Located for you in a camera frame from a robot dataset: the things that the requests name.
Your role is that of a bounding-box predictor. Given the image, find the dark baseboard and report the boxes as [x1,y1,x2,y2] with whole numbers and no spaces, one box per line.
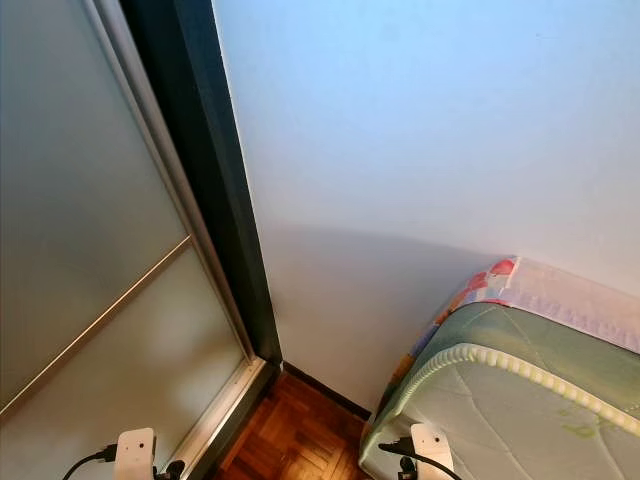
[280,361,374,422]

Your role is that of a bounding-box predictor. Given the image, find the frosted glass sliding door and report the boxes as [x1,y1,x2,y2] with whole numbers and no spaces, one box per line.
[0,0,269,480]

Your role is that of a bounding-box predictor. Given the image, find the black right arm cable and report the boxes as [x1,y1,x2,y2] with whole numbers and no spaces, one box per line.
[378,437,461,480]

